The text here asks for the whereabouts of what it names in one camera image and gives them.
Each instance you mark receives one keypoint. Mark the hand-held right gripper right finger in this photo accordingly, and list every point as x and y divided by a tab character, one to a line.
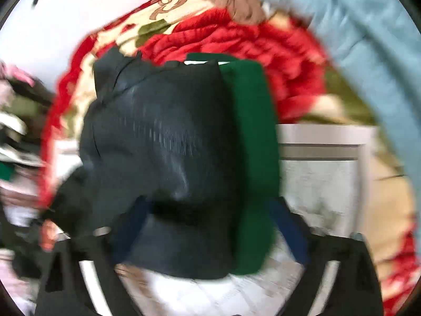
291	232

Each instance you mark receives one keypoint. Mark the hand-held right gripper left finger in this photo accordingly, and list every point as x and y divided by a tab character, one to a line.
130	228

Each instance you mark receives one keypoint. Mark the black leather jacket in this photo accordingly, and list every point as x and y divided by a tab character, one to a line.
164	138

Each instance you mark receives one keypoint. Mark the white diamond-patterned cloth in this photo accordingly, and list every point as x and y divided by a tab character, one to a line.
317	184

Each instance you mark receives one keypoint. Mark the folded green garment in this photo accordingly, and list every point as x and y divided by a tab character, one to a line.
255	131

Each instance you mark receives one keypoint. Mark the small green cloth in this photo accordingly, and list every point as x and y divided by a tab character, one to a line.
6	171

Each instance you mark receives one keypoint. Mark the white puffer garment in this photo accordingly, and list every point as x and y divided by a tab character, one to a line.
11	125

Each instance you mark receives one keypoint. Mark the olive puffer jacket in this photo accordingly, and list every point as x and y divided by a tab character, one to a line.
29	107

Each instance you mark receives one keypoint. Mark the red floral blanket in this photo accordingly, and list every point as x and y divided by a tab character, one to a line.
263	52

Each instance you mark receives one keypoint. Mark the pink garment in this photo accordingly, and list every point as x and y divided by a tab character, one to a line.
13	79

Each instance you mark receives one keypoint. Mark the light blue quilt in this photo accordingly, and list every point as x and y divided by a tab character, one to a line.
361	39

